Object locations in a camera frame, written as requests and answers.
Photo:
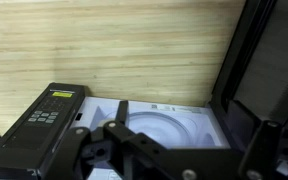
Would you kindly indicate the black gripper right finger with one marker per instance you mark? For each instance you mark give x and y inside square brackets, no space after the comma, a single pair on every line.
[262,150]

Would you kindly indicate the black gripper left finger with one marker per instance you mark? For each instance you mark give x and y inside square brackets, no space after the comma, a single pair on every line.
[84,150]

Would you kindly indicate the black microwave oven body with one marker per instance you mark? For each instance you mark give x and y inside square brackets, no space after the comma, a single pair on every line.
[34,133]

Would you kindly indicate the glass microwave turntable plate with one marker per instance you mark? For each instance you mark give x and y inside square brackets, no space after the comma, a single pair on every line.
[164,130]

